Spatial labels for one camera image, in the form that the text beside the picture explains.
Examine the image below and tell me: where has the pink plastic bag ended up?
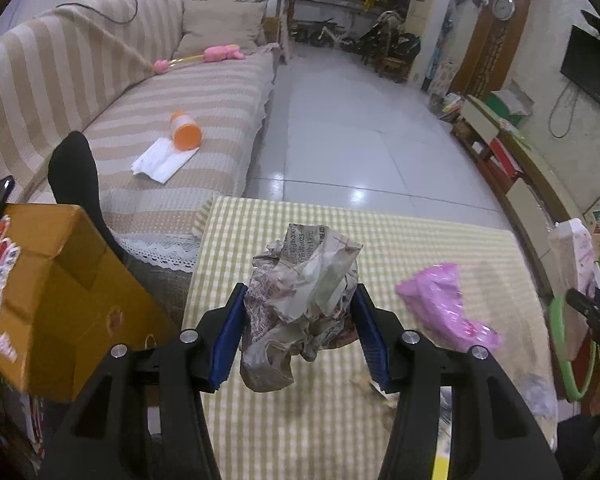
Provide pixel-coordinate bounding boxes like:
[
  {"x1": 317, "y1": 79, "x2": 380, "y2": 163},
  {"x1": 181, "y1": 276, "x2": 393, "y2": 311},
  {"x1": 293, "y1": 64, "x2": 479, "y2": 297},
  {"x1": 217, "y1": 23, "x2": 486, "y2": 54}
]
[{"x1": 396, "y1": 261, "x2": 503, "y2": 353}]

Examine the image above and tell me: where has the small wooden stool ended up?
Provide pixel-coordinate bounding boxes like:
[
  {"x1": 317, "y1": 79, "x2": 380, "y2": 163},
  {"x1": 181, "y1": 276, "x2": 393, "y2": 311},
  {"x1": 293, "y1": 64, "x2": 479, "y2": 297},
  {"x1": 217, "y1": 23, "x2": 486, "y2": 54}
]
[{"x1": 380, "y1": 57, "x2": 411, "y2": 83}]

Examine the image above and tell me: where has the beige striped sofa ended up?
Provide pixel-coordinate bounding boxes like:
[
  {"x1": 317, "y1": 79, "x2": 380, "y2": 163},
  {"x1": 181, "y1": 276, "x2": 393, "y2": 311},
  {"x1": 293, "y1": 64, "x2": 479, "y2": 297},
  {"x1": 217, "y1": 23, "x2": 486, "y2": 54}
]
[{"x1": 0, "y1": 0, "x2": 281, "y2": 271}]

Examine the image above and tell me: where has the stack of colourful books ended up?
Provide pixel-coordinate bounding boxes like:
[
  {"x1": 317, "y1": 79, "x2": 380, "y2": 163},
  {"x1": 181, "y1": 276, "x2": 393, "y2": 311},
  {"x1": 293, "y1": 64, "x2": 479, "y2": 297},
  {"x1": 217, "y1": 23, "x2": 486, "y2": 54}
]
[{"x1": 440, "y1": 92, "x2": 466, "y2": 121}]

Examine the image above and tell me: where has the black wall television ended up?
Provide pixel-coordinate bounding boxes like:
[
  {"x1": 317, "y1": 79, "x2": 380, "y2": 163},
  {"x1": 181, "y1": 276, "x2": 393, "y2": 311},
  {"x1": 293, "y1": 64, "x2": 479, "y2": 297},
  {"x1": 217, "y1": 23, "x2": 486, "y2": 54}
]
[{"x1": 560, "y1": 25, "x2": 600, "y2": 123}]

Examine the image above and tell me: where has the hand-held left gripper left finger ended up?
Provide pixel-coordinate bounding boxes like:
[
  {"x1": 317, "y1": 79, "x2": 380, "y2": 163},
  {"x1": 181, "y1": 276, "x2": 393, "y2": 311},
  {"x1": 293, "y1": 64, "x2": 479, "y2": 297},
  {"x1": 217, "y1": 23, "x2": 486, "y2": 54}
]
[{"x1": 40, "y1": 282, "x2": 248, "y2": 480}]

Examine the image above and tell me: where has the white balance bike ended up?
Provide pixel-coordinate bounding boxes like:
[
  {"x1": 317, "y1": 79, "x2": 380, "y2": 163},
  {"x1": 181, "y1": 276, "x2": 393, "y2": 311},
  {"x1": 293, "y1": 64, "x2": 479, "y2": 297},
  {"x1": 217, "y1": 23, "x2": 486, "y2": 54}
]
[{"x1": 300, "y1": 19, "x2": 356, "y2": 51}]

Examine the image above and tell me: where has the dark baby stroller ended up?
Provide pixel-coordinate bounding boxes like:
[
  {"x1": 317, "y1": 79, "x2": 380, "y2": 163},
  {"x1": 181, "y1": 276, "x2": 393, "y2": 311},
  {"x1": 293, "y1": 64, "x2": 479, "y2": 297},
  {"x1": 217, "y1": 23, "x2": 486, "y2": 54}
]
[{"x1": 360, "y1": 10, "x2": 421, "y2": 81}]

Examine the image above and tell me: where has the white paper tissue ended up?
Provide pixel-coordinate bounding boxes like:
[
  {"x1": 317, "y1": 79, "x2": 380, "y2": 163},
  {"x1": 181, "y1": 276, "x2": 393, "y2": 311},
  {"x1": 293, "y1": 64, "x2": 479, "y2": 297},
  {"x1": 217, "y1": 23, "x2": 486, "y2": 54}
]
[{"x1": 131, "y1": 137, "x2": 201, "y2": 184}]

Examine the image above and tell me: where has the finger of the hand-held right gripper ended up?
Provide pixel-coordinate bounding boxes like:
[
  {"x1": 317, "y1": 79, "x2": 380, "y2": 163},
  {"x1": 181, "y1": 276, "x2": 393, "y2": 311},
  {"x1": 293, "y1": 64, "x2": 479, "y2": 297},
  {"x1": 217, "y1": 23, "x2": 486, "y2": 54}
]
[{"x1": 565, "y1": 287, "x2": 600, "y2": 356}]

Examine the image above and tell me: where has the orange plastic cup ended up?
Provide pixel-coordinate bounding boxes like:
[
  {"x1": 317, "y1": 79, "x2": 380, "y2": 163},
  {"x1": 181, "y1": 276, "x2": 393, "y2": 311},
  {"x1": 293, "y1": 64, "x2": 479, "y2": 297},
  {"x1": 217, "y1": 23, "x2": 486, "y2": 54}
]
[{"x1": 169, "y1": 111, "x2": 202, "y2": 153}]

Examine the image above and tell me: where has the pink toy hammer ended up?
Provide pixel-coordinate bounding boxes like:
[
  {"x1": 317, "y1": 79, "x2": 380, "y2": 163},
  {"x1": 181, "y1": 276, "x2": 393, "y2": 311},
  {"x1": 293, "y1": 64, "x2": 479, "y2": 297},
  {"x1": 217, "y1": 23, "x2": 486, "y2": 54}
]
[{"x1": 152, "y1": 45, "x2": 246, "y2": 76}]

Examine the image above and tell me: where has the wooden television cabinet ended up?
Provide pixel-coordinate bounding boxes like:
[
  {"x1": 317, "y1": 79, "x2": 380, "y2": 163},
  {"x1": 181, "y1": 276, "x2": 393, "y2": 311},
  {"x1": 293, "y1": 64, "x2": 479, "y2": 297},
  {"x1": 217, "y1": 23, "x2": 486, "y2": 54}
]
[{"x1": 452, "y1": 92, "x2": 581, "y2": 311}]

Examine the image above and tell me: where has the colourful poster board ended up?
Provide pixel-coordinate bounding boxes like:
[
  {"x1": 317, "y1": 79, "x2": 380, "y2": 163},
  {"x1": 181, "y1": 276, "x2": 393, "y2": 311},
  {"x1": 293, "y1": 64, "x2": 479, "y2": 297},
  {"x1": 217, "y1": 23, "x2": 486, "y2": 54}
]
[{"x1": 430, "y1": 60, "x2": 456, "y2": 101}]

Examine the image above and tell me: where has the beige pillow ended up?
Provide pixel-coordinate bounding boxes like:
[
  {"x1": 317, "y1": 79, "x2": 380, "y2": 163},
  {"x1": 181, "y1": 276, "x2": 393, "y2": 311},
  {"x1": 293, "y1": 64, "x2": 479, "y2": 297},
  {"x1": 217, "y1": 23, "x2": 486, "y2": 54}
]
[{"x1": 172, "y1": 0, "x2": 271, "y2": 58}]

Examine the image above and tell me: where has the green checkered tablecloth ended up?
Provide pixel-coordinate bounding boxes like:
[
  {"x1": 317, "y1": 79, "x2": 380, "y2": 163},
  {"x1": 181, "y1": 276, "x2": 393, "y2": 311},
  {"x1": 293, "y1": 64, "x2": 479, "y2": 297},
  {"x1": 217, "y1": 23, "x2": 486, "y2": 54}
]
[{"x1": 182, "y1": 196, "x2": 556, "y2": 480}]

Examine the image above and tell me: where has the green white open box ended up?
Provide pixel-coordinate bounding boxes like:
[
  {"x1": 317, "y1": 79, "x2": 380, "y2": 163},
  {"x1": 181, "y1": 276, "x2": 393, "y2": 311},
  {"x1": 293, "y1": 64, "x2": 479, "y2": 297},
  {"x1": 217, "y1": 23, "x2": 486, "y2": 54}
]
[{"x1": 485, "y1": 80, "x2": 536, "y2": 128}]

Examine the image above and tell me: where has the crumpled paper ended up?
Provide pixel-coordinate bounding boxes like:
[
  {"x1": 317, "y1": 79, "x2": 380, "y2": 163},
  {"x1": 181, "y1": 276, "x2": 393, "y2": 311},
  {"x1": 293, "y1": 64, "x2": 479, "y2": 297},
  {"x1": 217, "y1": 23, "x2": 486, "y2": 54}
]
[{"x1": 517, "y1": 372, "x2": 558, "y2": 418}]

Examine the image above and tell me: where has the newspaper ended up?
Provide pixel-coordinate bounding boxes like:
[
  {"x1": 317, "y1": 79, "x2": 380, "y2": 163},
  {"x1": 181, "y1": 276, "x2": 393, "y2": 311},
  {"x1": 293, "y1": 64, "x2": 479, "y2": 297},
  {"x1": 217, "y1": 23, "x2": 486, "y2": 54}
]
[{"x1": 240, "y1": 222, "x2": 363, "y2": 393}]

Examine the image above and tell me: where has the black flat device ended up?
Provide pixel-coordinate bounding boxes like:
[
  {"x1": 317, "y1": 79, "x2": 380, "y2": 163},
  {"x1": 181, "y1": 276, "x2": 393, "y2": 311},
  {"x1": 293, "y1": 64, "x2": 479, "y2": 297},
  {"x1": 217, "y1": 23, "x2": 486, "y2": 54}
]
[{"x1": 580, "y1": 10, "x2": 600, "y2": 41}]

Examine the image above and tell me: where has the brown cardboard box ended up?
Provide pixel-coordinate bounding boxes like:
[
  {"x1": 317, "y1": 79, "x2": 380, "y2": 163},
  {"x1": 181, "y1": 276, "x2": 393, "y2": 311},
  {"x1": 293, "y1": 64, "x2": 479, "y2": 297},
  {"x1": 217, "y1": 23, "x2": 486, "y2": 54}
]
[{"x1": 0, "y1": 202, "x2": 178, "y2": 403}]

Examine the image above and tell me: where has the black television cable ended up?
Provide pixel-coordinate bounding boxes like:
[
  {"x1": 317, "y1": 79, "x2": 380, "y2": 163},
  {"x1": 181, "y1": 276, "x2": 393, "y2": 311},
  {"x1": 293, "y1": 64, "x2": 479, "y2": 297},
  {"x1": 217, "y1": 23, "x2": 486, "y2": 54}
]
[{"x1": 550, "y1": 80, "x2": 581, "y2": 138}]

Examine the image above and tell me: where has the red basin with green rim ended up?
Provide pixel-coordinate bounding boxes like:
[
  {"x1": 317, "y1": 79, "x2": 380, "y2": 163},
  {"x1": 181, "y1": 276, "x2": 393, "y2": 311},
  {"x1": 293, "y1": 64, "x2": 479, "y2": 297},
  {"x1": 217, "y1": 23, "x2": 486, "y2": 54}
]
[{"x1": 550, "y1": 287, "x2": 600, "y2": 403}]

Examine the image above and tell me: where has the pink carton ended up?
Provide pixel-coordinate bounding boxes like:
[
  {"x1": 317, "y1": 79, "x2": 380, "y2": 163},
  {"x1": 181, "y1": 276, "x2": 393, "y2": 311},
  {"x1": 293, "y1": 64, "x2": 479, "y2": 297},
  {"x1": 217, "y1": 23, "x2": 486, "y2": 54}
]
[{"x1": 547, "y1": 219, "x2": 598, "y2": 361}]

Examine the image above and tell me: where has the white standing air conditioner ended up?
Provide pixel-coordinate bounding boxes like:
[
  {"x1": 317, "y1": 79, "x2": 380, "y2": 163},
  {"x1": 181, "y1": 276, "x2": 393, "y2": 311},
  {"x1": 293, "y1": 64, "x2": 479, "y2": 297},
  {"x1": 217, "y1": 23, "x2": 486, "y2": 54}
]
[{"x1": 406, "y1": 0, "x2": 453, "y2": 83}]

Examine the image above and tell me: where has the red flat box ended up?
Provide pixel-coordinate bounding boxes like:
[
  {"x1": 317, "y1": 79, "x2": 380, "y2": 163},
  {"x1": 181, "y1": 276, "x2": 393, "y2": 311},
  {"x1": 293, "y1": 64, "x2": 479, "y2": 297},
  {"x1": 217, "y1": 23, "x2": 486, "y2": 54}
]
[{"x1": 487, "y1": 137, "x2": 523, "y2": 181}]

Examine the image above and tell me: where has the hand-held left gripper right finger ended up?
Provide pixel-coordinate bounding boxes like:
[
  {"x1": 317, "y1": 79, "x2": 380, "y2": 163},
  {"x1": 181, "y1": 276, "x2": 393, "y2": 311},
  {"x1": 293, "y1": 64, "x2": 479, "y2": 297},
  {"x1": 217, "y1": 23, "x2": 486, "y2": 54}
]
[{"x1": 352, "y1": 284, "x2": 563, "y2": 480}]

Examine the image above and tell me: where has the thin black cable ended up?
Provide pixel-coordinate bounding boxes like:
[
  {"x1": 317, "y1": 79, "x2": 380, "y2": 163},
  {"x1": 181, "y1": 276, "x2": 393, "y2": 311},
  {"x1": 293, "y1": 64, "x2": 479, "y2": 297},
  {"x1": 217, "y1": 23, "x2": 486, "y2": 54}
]
[{"x1": 55, "y1": 0, "x2": 146, "y2": 26}]

